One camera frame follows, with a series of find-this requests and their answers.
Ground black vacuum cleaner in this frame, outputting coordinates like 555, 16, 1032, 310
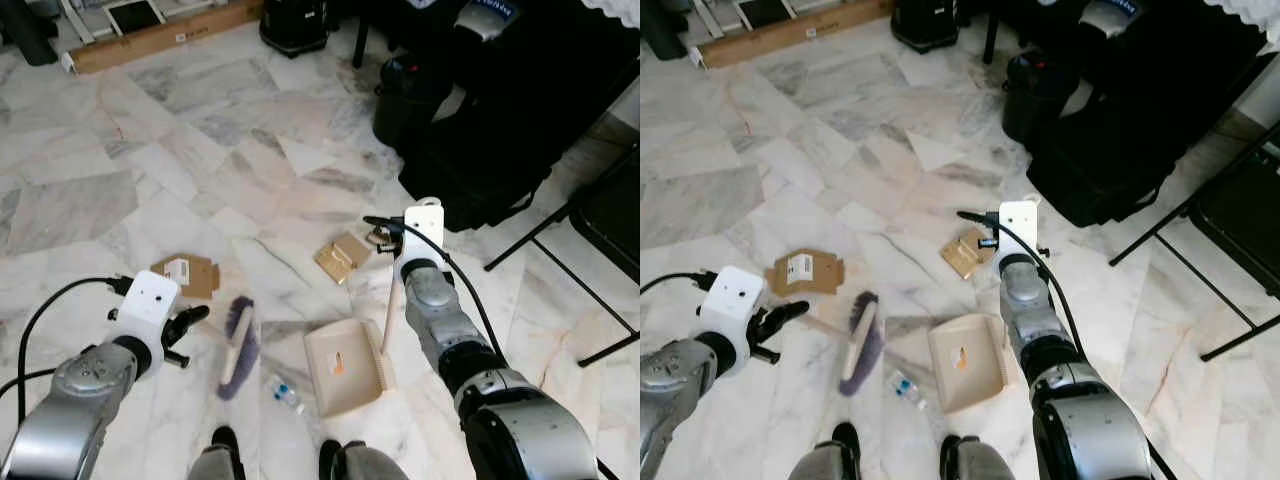
889, 0, 962, 55
259, 0, 332, 59

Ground beige broom with purple bristles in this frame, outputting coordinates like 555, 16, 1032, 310
800, 290, 887, 398
194, 295, 262, 402

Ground small clear water bottle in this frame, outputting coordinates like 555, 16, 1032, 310
264, 372, 307, 415
888, 368, 929, 411

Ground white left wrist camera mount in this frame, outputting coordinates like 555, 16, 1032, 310
108, 269, 182, 352
698, 265, 766, 349

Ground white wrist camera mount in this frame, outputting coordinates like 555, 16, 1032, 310
698, 265, 766, 349
400, 204, 445, 264
108, 269, 182, 352
997, 200, 1041, 259

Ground black folding chair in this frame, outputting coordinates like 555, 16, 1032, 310
484, 148, 641, 369
1107, 118, 1280, 363

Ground silver right robot leg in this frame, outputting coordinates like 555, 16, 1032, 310
937, 434, 1017, 480
317, 437, 412, 480

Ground brown cardboard piece with label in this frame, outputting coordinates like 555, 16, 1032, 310
765, 249, 847, 297
149, 253, 222, 300

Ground white lace tablecloth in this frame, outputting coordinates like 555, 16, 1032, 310
579, 0, 641, 30
1204, 0, 1280, 47

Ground black upright cylinder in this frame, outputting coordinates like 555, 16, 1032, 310
0, 0, 60, 67
640, 0, 690, 62

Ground silver left robot leg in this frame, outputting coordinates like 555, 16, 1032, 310
789, 421, 862, 480
187, 424, 249, 480

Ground large black bag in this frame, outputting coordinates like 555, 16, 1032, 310
397, 0, 641, 233
1024, 0, 1273, 230

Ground plain brown cardboard piece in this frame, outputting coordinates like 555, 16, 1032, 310
939, 227, 997, 282
313, 231, 374, 286

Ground long brown cardboard box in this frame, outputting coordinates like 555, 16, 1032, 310
689, 0, 897, 70
61, 0, 267, 77

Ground grey printed bag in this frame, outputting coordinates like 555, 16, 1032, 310
1079, 0, 1147, 40
454, 0, 522, 42

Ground beige long-handled dustpan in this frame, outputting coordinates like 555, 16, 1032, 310
927, 193, 1041, 416
302, 196, 445, 420

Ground white framed tablet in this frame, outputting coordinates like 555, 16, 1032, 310
734, 0, 802, 32
104, 0, 167, 37

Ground silver robot leg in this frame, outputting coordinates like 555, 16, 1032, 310
317, 437, 412, 480
789, 421, 862, 480
937, 434, 1017, 480
187, 424, 249, 480

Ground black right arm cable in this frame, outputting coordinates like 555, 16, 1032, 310
956, 209, 1091, 366
362, 214, 513, 373

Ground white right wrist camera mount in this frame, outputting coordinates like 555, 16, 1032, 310
997, 200, 1041, 259
400, 204, 445, 264

